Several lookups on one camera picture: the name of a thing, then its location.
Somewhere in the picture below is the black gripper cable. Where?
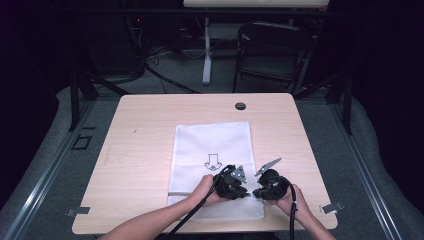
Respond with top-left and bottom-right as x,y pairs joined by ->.
163,163 -> 236,240
281,175 -> 298,240

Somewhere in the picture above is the black tape floor square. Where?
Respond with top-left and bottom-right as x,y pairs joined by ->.
70,133 -> 93,151

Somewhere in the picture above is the black floor cable bundle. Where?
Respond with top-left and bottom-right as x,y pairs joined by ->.
123,18 -> 202,95

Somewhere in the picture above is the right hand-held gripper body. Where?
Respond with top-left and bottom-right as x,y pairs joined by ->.
254,157 -> 292,202

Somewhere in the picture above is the person's left hand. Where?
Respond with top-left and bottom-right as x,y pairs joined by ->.
185,173 -> 229,208

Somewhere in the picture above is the black metal frame stand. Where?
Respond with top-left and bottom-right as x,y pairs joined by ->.
67,68 -> 132,133
293,70 -> 354,136

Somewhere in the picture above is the aluminium floor rail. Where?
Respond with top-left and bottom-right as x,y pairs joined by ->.
327,99 -> 405,240
0,99 -> 98,240

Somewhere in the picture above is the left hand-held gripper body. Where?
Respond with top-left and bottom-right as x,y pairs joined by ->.
214,164 -> 250,201

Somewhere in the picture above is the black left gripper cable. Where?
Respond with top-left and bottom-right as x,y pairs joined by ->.
163,163 -> 236,240

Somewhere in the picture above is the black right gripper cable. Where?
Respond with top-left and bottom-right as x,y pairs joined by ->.
281,175 -> 298,240

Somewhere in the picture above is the person's right hand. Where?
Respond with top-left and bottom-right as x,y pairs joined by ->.
270,183 -> 314,222

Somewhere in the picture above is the black folding chair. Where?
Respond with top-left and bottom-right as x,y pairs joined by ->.
232,21 -> 315,96

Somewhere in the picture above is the white mesh cloth bag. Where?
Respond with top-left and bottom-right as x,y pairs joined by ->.
166,121 -> 266,222

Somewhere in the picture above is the white desk leg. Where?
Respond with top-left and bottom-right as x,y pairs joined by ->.
201,16 -> 214,86

